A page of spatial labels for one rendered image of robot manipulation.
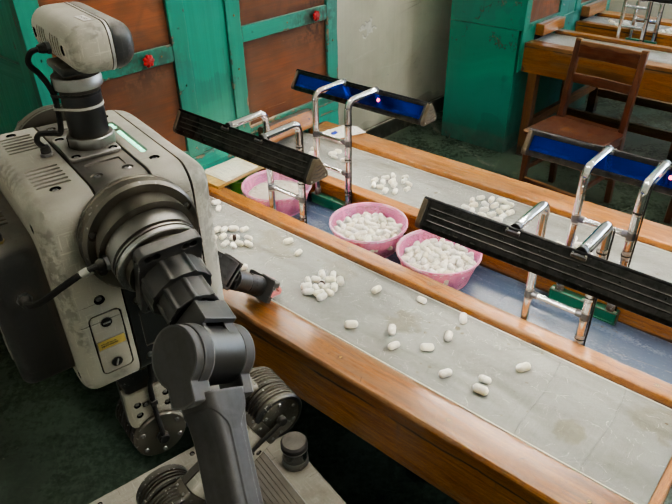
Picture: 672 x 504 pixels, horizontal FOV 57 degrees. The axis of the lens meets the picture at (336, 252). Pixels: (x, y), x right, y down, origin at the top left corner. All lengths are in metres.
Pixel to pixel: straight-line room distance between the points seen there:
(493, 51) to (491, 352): 3.05
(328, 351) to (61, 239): 0.87
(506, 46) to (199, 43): 2.48
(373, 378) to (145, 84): 1.31
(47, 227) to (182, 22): 1.54
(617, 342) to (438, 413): 0.64
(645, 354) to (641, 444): 0.40
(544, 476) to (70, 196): 1.02
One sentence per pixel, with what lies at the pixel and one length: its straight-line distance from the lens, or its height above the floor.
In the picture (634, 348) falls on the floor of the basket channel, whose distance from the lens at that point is 1.88.
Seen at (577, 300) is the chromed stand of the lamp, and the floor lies 0.71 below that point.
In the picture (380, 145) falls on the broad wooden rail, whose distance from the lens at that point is 2.67.
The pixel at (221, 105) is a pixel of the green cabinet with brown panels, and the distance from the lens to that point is 2.50.
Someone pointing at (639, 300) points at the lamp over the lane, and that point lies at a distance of 1.36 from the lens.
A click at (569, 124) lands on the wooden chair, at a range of 3.92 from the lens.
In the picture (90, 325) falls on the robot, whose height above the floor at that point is 1.26.
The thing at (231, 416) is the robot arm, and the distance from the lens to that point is 0.75.
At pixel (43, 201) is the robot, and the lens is 0.88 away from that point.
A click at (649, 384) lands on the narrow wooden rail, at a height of 0.76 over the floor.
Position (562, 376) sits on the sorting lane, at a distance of 1.63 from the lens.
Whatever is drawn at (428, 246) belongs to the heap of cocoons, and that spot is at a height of 0.74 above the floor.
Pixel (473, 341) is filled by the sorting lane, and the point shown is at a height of 0.74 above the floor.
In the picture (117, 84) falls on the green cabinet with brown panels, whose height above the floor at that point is 1.19.
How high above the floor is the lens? 1.82
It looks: 33 degrees down
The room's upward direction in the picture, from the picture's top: 1 degrees counter-clockwise
